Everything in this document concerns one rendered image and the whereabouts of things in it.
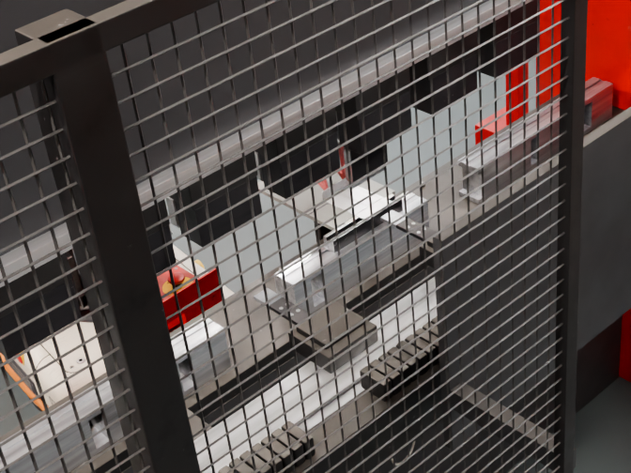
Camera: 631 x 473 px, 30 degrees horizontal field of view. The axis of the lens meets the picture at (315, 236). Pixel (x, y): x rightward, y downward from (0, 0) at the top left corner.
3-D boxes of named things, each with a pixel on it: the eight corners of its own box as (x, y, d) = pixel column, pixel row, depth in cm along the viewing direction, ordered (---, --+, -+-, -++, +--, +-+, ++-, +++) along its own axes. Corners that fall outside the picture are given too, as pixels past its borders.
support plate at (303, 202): (313, 155, 269) (312, 151, 268) (395, 194, 252) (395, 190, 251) (253, 189, 260) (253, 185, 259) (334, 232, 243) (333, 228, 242)
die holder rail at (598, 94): (592, 110, 296) (592, 76, 290) (611, 116, 292) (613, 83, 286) (458, 195, 270) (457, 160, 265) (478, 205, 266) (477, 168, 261)
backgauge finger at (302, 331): (284, 285, 230) (282, 265, 227) (378, 341, 213) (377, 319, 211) (238, 314, 224) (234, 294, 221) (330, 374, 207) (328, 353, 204)
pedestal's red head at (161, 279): (185, 304, 282) (172, 243, 272) (228, 330, 272) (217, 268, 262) (118, 346, 272) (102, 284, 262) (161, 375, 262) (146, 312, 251)
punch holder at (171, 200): (235, 196, 223) (222, 120, 214) (264, 211, 218) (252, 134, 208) (172, 231, 215) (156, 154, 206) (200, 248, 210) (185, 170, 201)
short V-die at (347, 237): (392, 205, 252) (392, 193, 250) (402, 210, 250) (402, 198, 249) (324, 248, 242) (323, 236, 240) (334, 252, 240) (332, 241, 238)
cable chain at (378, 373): (501, 285, 221) (501, 268, 218) (527, 298, 217) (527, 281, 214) (360, 388, 202) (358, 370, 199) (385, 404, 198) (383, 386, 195)
